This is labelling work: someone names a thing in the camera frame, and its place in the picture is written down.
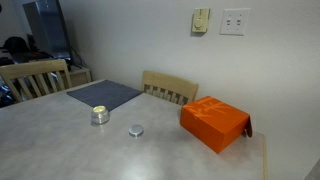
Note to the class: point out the round silver lid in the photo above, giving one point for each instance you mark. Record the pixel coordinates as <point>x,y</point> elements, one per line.
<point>136,130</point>

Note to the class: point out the dark blue placemat cloth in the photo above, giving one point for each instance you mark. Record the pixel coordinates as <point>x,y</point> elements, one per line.
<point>106,93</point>

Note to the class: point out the silver jar with yellow cream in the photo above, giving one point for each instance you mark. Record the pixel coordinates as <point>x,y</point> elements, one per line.
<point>100,115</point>

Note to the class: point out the orange cardboard box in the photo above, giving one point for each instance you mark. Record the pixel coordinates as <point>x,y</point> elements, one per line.
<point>214,122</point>

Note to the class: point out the small wooden side cabinet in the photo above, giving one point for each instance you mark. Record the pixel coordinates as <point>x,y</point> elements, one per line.
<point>79,76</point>

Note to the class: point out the dark monitor screen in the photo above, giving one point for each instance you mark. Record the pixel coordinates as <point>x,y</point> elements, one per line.
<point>48,28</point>

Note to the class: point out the wooden chair at table end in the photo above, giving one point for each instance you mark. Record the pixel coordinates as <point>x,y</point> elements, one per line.
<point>31,80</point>

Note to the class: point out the wooden chair at wall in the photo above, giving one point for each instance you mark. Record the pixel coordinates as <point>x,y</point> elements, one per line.
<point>168,87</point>

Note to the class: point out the beige wall thermostat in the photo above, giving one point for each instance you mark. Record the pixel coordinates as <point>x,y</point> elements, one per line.
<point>200,20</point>

